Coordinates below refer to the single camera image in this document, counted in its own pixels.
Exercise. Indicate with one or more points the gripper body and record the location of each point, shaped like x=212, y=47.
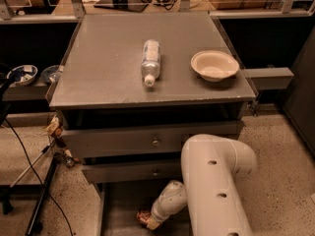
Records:
x=157, y=218

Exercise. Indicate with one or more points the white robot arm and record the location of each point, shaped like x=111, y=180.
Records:
x=209, y=165

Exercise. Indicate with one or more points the open grey bottom drawer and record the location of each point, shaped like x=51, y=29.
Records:
x=123, y=200

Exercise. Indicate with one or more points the grey middle drawer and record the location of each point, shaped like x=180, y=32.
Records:
x=132, y=171

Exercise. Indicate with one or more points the grey top drawer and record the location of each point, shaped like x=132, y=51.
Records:
x=142, y=139

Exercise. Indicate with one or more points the grey drawer cabinet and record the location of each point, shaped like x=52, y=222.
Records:
x=102, y=85

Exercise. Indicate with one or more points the snack clutter pile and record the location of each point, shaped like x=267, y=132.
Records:
x=58, y=147

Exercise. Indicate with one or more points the black metal stand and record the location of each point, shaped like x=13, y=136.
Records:
x=39, y=192

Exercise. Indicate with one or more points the white paper bowl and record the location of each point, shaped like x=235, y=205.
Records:
x=214, y=66

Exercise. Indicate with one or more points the clear plastic water bottle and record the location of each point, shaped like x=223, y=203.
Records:
x=150, y=66

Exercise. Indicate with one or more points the dark blue bowl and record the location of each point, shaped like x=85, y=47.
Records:
x=52, y=74

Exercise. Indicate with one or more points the grey side shelf block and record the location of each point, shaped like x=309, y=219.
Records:
x=269, y=78

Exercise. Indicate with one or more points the white bowl with items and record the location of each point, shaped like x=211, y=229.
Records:
x=23, y=75

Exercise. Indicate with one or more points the black monitor base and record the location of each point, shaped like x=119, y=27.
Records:
x=137, y=6

